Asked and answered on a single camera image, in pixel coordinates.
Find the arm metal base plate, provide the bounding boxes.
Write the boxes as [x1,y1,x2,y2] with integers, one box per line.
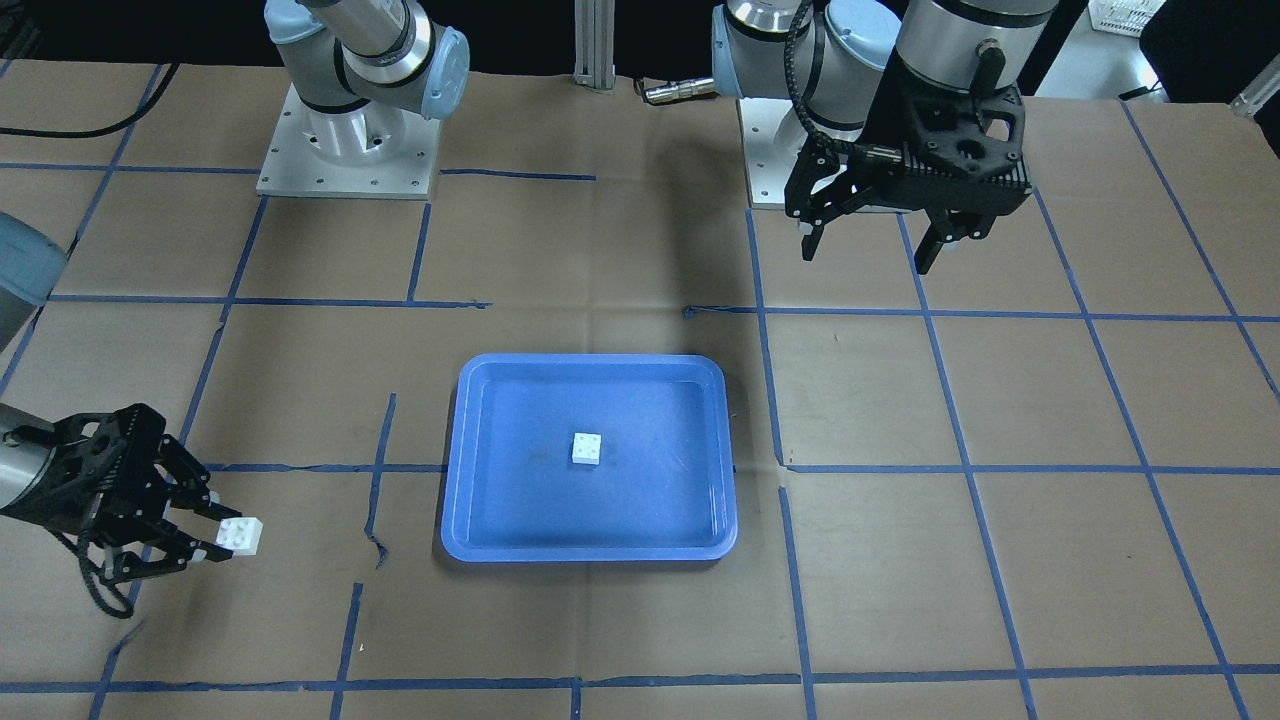
[737,86,876,211]
[256,86,443,201]

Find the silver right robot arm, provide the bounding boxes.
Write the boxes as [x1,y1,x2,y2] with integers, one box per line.
[1,1,470,593]

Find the black cable on table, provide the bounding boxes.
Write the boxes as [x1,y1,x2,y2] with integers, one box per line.
[0,61,180,138]

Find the aluminium profile post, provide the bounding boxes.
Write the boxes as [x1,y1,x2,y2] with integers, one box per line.
[572,0,616,94]

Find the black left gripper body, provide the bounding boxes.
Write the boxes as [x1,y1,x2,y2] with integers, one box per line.
[783,70,1033,225]

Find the blue plastic tray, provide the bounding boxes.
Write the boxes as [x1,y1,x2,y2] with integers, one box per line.
[442,354,739,562]

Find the metal cable connector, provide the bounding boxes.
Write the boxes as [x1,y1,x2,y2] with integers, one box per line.
[634,77,718,108]

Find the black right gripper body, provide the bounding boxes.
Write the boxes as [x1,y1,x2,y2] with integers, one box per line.
[3,404,191,585]

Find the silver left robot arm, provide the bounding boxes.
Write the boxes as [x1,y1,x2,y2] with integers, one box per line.
[712,1,1057,274]

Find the white basket background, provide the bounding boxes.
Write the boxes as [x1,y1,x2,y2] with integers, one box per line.
[1087,0,1165,38]

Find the white block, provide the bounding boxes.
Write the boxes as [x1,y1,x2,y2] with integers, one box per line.
[214,518,264,557]
[570,432,603,466]

